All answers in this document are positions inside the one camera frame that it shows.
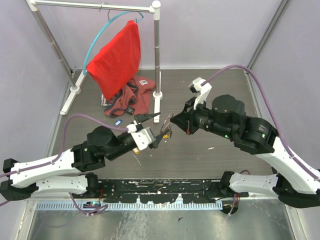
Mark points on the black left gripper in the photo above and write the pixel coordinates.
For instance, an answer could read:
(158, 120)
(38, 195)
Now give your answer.
(141, 118)

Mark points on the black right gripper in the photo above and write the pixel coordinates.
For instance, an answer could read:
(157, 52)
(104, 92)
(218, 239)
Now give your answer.
(185, 120)

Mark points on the keyring with tagged keys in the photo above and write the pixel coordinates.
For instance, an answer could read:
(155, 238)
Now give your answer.
(166, 129)

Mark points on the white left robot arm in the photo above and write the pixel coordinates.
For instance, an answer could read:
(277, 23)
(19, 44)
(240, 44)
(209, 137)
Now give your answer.
(70, 171)

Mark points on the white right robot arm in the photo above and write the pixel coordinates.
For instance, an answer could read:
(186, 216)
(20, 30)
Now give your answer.
(294, 183)

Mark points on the key with blue tag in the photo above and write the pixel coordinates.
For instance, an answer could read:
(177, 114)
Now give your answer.
(118, 122)

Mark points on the dark red crumpled shirt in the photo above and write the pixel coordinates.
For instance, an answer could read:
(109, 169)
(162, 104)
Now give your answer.
(134, 98)

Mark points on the bright red shirt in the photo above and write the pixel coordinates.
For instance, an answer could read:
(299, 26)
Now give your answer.
(118, 61)

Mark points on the teal clothes hanger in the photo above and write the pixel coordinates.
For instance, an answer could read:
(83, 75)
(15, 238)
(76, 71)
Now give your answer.
(93, 48)

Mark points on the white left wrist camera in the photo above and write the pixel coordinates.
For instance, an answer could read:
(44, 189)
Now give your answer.
(141, 136)

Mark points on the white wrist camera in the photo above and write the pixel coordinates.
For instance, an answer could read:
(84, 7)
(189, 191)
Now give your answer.
(201, 89)
(141, 136)

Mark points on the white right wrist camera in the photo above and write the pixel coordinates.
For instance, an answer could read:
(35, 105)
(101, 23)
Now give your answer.
(201, 89)

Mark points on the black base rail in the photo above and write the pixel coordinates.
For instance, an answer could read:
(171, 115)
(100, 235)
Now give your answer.
(156, 191)

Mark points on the grey slotted cable duct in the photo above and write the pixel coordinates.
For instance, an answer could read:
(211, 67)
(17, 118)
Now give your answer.
(178, 205)

